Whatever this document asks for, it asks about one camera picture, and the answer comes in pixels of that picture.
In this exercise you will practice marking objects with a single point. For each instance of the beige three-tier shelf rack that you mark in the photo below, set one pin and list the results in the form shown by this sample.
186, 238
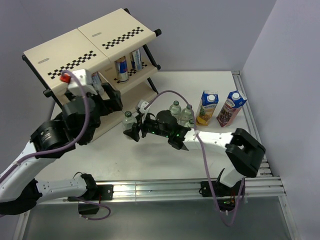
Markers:
95, 47

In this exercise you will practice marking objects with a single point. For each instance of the energy drink can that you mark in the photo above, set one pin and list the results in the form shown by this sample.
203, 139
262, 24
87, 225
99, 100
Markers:
96, 82
136, 60
122, 69

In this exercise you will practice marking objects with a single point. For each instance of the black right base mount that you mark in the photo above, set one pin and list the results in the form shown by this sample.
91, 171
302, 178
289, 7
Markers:
226, 196

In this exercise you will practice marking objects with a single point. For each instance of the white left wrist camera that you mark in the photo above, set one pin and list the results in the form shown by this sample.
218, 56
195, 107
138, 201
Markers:
80, 83

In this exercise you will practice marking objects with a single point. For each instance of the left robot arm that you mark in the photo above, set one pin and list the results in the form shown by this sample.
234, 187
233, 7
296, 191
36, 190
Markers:
20, 191

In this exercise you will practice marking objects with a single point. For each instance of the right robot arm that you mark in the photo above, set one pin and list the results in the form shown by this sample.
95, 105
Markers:
243, 150

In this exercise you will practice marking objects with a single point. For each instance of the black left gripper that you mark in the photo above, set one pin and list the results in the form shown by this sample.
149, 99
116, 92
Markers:
113, 104

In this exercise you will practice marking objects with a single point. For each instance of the pineapple juice carton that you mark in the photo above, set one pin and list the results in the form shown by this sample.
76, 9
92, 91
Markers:
207, 105

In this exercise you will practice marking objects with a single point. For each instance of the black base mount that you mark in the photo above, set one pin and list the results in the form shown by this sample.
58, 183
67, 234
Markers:
226, 196
90, 203

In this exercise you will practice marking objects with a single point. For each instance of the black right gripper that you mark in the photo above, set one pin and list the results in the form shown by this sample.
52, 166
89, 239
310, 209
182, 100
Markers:
134, 132

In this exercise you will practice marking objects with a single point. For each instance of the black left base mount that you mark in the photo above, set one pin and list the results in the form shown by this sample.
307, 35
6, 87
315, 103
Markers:
90, 203

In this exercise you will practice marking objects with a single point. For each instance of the red grape juice carton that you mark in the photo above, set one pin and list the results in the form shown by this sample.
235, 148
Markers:
231, 107

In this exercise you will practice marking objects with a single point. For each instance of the glass bottle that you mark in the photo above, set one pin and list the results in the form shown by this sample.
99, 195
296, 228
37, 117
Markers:
128, 121
190, 124
186, 115
175, 109

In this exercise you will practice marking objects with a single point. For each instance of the aluminium rail frame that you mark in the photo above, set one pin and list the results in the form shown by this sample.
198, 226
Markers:
183, 188

